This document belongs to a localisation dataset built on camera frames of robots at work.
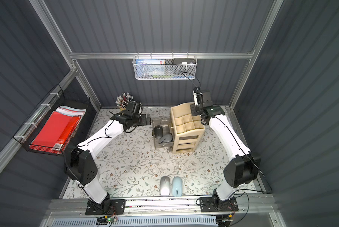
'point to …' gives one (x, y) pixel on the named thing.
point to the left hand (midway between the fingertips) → (144, 119)
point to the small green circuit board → (104, 220)
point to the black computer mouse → (158, 132)
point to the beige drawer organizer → (187, 130)
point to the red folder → (55, 132)
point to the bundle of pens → (121, 101)
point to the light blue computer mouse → (177, 187)
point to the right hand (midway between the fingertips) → (197, 105)
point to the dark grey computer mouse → (166, 138)
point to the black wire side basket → (68, 103)
